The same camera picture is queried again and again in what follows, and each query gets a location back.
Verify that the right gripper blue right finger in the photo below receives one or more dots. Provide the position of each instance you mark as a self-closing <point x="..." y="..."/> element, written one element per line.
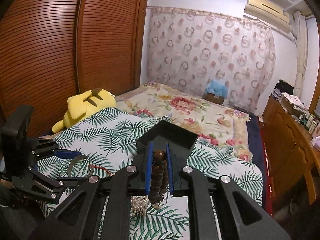
<point x="169" y="169"/>

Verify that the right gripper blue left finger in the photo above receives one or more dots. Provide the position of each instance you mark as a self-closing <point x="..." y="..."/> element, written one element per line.
<point x="148" y="167"/>

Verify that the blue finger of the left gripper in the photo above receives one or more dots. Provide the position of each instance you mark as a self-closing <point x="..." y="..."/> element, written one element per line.
<point x="72" y="179"/>
<point x="66" y="154"/>

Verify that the silver bangle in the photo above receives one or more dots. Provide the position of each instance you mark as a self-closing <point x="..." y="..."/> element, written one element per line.
<point x="80" y="166"/>

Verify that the black jewelry box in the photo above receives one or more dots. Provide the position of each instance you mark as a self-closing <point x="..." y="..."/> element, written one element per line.
<point x="181" y="141"/>

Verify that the palm leaf print sheet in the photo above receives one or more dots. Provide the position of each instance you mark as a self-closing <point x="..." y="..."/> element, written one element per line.
<point x="109" y="137"/>

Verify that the yellow Pikachu plush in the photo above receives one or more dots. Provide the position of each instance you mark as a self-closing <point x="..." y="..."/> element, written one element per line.
<point x="84" y="105"/>

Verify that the floral bed blanket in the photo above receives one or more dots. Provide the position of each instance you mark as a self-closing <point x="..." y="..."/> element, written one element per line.
<point x="218" y="125"/>

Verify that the cardboard box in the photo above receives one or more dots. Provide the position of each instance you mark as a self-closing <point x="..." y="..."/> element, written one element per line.
<point x="214" y="98"/>

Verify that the dark blue mattress sheet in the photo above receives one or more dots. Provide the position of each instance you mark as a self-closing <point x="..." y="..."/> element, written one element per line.
<point x="255" y="144"/>

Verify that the blue plush toy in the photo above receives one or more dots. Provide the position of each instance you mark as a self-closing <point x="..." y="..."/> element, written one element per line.
<point x="216" y="88"/>

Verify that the wooden louvered wardrobe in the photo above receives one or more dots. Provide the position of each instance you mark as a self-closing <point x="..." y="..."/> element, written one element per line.
<point x="54" y="49"/>

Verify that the circle pattern sheer curtain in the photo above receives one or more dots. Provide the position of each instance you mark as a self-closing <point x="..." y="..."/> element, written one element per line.
<point x="189" y="48"/>

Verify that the wooden sideboard cabinet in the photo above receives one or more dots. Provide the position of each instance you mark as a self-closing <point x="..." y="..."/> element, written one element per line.
<point x="293" y="163"/>

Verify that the folded clothes pile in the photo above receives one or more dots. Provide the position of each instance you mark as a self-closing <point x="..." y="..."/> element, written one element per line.
<point x="285" y="90"/>

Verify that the beige side curtain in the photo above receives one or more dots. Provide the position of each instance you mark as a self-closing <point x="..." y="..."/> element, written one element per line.
<point x="302" y="52"/>

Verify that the wall air conditioner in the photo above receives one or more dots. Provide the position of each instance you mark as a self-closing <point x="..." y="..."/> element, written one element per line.
<point x="269" y="12"/>

